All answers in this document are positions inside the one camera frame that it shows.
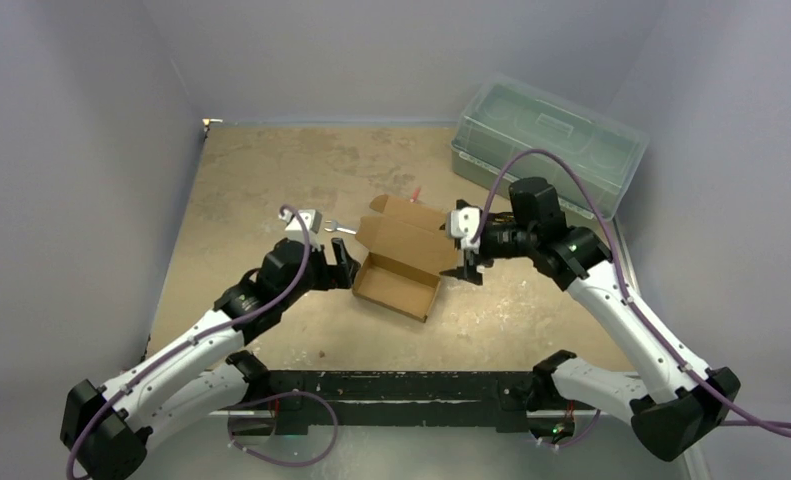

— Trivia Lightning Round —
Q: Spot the brown cardboard box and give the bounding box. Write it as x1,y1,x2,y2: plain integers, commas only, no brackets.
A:
352,194,458,323

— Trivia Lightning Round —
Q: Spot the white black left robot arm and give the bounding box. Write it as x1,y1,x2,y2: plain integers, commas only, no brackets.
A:
60,238,360,479

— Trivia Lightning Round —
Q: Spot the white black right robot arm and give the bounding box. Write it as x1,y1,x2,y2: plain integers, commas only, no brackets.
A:
441,177,741,461

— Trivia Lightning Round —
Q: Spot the clear plastic storage box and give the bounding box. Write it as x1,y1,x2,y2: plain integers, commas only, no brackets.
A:
451,76,649,220

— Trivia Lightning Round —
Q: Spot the silver open-end wrench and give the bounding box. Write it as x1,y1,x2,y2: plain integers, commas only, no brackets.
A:
324,219,357,236

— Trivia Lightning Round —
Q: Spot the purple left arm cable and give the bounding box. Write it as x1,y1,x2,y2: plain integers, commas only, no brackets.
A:
64,205,313,480

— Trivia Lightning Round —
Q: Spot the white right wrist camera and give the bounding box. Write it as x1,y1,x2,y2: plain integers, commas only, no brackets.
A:
442,200,482,253

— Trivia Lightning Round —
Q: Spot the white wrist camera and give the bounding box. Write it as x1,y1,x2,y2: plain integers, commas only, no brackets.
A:
442,200,482,253
278,205,323,251

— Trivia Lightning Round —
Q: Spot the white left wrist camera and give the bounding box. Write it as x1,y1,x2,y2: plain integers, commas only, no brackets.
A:
278,205,323,251

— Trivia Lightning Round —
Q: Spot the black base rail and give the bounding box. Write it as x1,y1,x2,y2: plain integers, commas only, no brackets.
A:
225,349,598,435

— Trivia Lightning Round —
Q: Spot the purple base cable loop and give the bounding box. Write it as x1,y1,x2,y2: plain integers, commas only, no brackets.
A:
226,390,339,469

